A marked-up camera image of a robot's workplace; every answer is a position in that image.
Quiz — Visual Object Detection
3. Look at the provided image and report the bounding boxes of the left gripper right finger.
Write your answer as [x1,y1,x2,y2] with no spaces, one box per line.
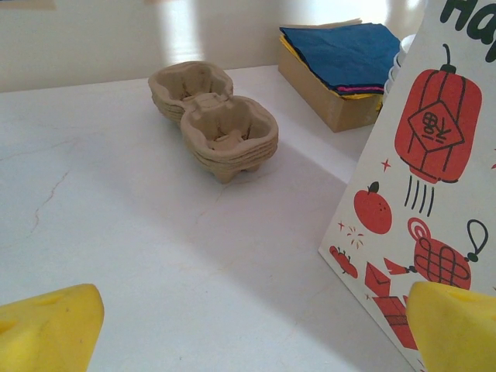
[406,281,496,372]

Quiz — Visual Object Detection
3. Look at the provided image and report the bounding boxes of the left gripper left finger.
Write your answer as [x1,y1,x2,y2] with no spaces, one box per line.
[0,283,105,372]

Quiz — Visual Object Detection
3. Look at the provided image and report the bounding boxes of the red white paper gift bag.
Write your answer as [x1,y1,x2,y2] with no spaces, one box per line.
[317,0,496,372]

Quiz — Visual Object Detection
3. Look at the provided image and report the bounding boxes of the stack of paper cups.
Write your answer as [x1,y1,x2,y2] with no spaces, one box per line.
[382,33,418,106]

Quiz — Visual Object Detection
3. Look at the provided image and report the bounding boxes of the blue paper napkin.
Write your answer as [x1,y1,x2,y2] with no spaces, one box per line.
[279,22,402,92]

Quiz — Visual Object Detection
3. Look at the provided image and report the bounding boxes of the pink paper napkin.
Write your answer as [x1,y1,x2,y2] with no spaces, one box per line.
[335,84,385,96]

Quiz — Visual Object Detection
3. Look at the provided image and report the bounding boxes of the stack of cardboard cup carriers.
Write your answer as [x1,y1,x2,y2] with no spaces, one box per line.
[147,60,280,185]

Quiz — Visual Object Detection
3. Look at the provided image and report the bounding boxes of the tan napkin box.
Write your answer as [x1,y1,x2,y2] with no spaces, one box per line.
[277,46,384,133]

